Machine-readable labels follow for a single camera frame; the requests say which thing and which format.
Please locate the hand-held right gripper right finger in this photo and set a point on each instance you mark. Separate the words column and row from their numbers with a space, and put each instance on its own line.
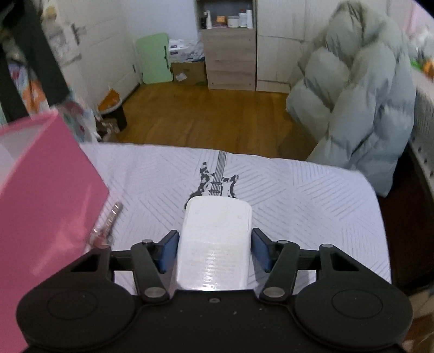
column 262, row 249

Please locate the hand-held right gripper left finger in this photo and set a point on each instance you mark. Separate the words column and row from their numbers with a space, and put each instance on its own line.
column 169, row 251

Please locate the white rounded plastic case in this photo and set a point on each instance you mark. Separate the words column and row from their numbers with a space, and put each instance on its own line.
column 217, row 237

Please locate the pink cardboard box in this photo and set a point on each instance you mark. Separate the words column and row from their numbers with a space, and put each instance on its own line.
column 47, row 203

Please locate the white striped printed mat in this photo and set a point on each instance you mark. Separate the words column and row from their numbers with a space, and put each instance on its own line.
column 305, row 210

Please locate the pink lip gloss tube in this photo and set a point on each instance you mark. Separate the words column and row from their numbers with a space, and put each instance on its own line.
column 108, row 220

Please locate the black trash bin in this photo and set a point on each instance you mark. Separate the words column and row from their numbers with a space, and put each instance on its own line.
column 115, row 115

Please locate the floral quilt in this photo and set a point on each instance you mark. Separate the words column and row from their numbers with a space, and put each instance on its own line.
column 78, row 118

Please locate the brown cardboard box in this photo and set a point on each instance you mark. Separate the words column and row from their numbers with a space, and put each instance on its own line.
column 190, row 73

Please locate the grey puffer jacket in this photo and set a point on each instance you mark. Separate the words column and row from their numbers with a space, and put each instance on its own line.
column 366, row 101

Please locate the green folding table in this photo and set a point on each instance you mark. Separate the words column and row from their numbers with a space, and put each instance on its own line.
column 154, row 59

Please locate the wooden drawer cabinet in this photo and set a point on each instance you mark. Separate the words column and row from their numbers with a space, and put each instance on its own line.
column 230, row 57

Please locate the white plastic packages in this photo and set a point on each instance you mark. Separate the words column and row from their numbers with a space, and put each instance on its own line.
column 184, row 50

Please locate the light wooden wardrobe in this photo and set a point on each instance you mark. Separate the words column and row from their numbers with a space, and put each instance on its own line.
column 288, row 40

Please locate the white door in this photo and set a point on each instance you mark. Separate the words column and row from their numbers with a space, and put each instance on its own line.
column 101, row 44

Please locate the dark hanging garment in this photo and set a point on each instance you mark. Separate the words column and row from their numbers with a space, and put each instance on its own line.
column 40, row 61

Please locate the white jar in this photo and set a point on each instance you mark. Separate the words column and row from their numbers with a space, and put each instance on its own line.
column 233, row 21

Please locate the dark bottle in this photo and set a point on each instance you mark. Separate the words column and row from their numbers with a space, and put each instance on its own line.
column 204, row 20

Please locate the orange small box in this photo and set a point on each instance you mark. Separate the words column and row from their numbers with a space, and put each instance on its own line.
column 220, row 19

